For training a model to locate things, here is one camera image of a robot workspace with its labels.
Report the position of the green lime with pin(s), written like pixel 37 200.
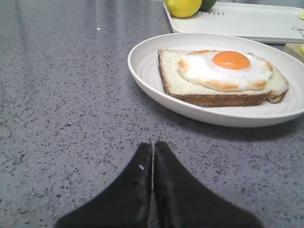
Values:
pixel 207 4

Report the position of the bread slice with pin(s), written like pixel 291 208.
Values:
pixel 176 86

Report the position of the white round plate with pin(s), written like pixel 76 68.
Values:
pixel 143 64

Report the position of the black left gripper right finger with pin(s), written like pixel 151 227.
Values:
pixel 183 202

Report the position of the yellow fork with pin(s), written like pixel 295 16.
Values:
pixel 301 15

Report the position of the yellow lemon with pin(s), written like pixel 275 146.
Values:
pixel 182 8

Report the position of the fried egg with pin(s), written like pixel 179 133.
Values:
pixel 226 71

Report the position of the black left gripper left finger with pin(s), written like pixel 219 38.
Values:
pixel 123 204

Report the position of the wooden cutting board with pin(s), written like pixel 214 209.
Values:
pixel 294 50

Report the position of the white rectangular tray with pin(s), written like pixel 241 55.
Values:
pixel 262 23

